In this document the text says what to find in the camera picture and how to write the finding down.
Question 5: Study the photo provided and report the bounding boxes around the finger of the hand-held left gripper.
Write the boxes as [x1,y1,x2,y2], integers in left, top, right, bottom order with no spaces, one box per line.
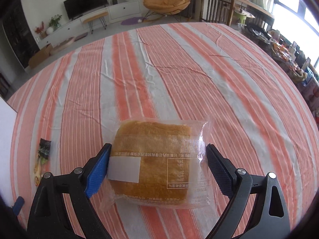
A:
[13,196,25,215]

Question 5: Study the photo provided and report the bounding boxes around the black television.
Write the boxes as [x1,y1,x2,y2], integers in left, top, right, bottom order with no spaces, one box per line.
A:
[63,0,109,22]

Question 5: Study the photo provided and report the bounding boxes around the large window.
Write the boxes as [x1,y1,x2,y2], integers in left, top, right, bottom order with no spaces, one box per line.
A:
[272,0,319,70]

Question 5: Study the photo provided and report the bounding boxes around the white television cabinet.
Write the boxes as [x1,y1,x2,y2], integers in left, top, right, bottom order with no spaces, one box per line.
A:
[37,0,142,48]

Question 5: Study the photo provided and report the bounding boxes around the black bowl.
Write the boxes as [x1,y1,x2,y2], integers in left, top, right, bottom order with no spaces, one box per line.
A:
[238,23,272,43]

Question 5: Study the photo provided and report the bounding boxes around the red flowers in vase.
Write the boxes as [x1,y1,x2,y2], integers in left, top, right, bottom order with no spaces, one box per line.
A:
[34,21,46,40]

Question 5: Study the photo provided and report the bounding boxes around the black display cabinet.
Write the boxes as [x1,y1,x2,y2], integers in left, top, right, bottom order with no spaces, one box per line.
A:
[1,0,40,70]

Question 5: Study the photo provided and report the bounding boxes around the black yellow snack bar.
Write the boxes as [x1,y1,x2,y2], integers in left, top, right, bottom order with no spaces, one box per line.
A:
[33,138,52,187]

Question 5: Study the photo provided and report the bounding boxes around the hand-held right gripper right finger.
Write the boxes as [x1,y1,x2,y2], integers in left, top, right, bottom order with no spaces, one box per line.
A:
[206,143,291,239]

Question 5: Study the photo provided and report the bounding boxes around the cluster of bottles and jars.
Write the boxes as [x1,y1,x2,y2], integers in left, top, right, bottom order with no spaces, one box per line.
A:
[287,40,312,68]

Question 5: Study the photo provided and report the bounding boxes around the purple round rug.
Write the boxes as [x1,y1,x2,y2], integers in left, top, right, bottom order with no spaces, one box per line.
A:
[121,17,144,26]

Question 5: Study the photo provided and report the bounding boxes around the basket of packets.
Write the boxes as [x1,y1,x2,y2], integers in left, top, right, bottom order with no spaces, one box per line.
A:
[270,42,297,63]

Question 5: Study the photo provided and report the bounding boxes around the orange grey striped blanket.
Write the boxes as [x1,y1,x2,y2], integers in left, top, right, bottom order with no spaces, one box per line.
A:
[6,22,317,239]

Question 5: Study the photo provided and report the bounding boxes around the lime green stool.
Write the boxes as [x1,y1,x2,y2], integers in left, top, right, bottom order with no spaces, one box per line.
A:
[234,11,247,25]

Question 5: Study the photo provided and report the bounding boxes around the dark slatted wooden chair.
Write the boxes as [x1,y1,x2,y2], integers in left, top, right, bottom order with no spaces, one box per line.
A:
[199,0,236,26]
[252,11,275,30]

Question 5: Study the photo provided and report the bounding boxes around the cardboard box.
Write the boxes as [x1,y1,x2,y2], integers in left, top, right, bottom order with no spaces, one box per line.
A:
[28,43,53,69]

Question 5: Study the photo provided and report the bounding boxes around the wooden bench with metal legs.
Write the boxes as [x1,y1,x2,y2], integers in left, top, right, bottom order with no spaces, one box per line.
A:
[82,12,109,34]

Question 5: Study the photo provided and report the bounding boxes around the green plant in white vase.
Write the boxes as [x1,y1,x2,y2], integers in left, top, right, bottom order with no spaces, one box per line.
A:
[47,14,63,35]

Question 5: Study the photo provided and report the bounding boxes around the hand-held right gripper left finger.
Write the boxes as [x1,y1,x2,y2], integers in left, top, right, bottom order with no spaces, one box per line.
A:
[26,143,113,239]

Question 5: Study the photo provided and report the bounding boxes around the wooden dining table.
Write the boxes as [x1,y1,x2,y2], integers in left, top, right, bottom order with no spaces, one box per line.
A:
[232,0,275,20]

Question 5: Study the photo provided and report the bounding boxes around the clear packet of bread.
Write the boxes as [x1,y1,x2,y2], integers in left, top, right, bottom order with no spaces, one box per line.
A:
[100,116,215,211]

